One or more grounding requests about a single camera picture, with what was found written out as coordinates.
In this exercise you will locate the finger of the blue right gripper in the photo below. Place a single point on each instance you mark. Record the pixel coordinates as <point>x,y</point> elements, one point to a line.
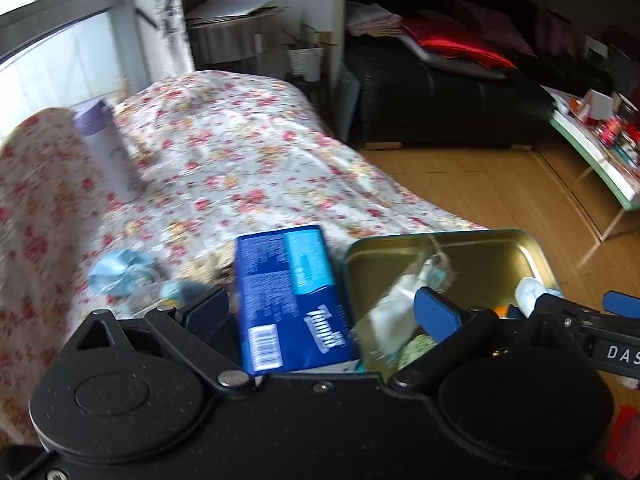
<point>621,304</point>

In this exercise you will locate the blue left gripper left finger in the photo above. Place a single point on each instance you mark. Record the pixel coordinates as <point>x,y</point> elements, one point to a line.
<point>205,315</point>

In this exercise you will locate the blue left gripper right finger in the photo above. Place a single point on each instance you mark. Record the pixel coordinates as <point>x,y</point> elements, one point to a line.
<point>437,316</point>

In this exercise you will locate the clear plastic bag white item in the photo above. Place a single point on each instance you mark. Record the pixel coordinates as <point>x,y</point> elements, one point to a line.
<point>389,322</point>

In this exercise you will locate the light blue cloth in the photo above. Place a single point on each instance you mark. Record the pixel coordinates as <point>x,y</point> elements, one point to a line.
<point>528,291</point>

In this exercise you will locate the green knitted cloth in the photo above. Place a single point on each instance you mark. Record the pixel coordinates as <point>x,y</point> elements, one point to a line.
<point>416,347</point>

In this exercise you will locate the gold metal tin box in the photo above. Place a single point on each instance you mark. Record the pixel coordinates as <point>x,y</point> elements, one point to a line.
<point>485,266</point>

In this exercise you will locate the blue orange white toy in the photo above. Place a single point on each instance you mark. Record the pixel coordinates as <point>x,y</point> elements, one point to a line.
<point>503,311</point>

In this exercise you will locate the blue tissue pack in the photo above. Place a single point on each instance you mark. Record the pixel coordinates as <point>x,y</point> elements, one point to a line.
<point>292,318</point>

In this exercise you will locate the crumpled light blue mask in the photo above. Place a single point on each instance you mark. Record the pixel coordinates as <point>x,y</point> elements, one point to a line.
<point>119,274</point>

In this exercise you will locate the floral bed sheet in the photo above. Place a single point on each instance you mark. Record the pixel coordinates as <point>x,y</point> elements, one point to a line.
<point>222,155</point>

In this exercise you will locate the green edged low table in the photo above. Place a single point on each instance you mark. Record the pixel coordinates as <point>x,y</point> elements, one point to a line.
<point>605,191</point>

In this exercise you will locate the purple capped white bottle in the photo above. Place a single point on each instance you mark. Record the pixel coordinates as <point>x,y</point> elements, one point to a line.
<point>96,126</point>

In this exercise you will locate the dark sofa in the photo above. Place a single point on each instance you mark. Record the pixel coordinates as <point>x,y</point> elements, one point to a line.
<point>417,99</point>

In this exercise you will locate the white plant pot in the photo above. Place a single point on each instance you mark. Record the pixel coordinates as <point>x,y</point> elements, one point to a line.
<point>305,62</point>

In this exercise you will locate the red cushion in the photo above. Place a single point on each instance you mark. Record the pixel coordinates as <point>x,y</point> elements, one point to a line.
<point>438,34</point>

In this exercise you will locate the side table with cardboard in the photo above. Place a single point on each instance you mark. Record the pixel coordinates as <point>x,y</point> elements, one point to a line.
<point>233,35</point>

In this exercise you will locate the window frame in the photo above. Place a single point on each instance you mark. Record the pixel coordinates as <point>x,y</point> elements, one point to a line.
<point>68,52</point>

